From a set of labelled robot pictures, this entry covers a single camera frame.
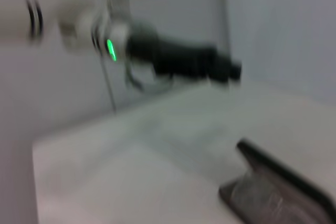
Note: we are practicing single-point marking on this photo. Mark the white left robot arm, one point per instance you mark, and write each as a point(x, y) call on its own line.
point(15, 16)

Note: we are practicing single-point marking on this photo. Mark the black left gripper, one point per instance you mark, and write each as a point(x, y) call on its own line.
point(181, 58)

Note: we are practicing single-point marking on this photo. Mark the black glasses case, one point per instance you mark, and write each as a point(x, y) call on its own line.
point(283, 179)

